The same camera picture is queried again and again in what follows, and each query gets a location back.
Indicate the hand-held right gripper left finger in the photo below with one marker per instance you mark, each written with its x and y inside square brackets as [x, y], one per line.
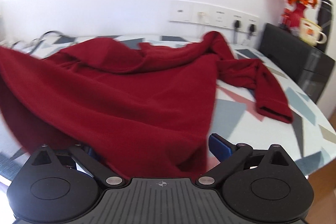
[92, 153]

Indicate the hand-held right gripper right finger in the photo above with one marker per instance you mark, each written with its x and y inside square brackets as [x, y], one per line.
[218, 146]

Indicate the red sweater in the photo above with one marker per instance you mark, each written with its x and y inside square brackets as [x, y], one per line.
[131, 95]

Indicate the geometric patterned mat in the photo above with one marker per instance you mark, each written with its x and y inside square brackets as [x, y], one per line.
[302, 87]

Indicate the black cabinet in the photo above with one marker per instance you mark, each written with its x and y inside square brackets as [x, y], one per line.
[296, 61]

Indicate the black plug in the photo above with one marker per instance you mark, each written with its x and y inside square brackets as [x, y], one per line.
[252, 27]
[237, 23]

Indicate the cream printed mug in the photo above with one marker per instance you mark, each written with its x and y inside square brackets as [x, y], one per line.
[309, 31]

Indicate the red vase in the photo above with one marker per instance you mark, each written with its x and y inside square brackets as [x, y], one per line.
[298, 14]

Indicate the black bottle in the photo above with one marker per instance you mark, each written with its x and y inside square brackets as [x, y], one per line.
[325, 14]

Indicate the white wall socket strip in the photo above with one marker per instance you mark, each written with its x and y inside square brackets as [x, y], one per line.
[218, 15]

